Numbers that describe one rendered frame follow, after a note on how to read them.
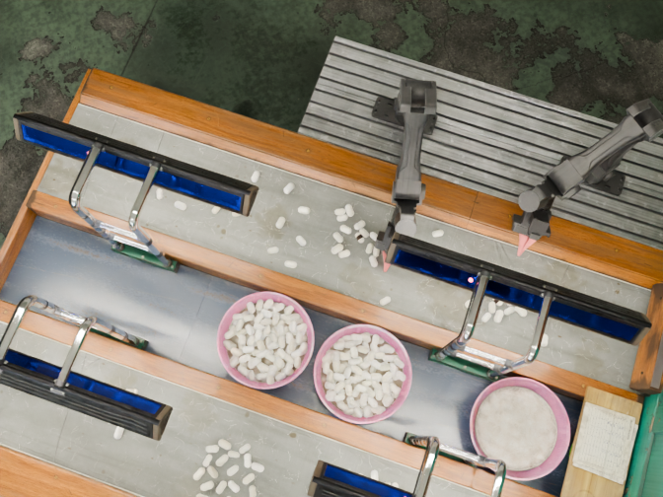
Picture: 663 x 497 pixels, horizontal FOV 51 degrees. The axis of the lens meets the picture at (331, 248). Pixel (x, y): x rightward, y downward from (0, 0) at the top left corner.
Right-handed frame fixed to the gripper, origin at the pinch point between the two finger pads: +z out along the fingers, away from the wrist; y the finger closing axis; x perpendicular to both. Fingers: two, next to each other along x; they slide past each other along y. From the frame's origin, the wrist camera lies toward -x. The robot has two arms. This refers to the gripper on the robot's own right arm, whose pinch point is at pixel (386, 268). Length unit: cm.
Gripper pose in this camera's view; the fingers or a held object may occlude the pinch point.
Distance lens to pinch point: 198.3
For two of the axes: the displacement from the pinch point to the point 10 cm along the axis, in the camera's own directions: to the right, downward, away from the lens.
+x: 2.0, -3.9, 9.0
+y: 9.5, 3.1, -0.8
